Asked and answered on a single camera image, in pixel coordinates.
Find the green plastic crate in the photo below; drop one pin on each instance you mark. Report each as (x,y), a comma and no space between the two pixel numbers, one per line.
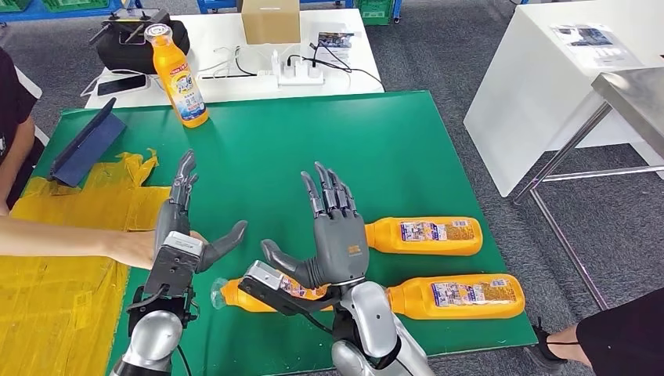
(75,5)
(374,14)
(15,5)

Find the black smartphone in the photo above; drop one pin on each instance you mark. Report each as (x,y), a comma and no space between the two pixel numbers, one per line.
(122,85)

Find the yellow taped cardboard sheet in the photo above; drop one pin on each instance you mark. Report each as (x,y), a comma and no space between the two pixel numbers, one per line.
(52,311)

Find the white flat block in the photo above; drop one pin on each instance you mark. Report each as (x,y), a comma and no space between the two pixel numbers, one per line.
(233,87)

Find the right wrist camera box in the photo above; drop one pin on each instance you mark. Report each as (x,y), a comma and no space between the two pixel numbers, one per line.
(264,280)

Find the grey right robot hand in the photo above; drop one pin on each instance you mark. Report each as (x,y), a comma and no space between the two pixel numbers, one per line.
(340,249)

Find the printed paper sheet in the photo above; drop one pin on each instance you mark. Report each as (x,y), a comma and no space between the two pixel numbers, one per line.
(591,43)

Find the printed leaflet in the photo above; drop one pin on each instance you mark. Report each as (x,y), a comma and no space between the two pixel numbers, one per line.
(334,42)

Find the white panel-sided table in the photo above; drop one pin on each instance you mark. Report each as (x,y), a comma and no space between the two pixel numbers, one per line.
(518,78)

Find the dark blue tablet case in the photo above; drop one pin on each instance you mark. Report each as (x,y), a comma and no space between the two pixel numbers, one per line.
(91,145)

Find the person's hand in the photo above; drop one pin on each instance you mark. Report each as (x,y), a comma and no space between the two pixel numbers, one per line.
(132,249)

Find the blue shelf rack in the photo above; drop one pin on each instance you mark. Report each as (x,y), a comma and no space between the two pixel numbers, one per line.
(62,17)
(218,5)

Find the black carrying case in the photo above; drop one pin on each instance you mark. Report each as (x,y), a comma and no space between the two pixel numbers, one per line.
(129,57)

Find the brown cardboard box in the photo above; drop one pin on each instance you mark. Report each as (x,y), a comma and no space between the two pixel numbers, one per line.
(269,22)

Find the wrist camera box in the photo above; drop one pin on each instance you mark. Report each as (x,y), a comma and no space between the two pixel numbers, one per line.
(264,280)
(174,264)

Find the white power strip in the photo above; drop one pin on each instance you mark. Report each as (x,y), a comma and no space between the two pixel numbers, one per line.
(301,79)

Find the white charger plug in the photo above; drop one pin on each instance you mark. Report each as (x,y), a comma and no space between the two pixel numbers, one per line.
(296,65)
(275,63)

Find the orange detergent bottle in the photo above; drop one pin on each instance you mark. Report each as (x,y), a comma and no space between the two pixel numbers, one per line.
(176,78)
(238,298)
(389,237)
(415,301)

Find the person's forearm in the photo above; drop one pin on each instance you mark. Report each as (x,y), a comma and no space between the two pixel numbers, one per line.
(52,238)

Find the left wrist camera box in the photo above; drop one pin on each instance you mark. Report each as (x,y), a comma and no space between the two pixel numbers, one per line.
(174,264)

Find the white rectangular table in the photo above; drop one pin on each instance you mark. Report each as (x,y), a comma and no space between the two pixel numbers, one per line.
(223,29)

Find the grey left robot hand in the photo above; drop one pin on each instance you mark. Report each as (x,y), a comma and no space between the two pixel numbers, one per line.
(174,218)

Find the grey drone remote controller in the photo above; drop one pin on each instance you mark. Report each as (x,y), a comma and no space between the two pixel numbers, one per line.
(124,19)

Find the stainless steel table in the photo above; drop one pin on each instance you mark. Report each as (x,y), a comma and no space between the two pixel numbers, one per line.
(633,98)

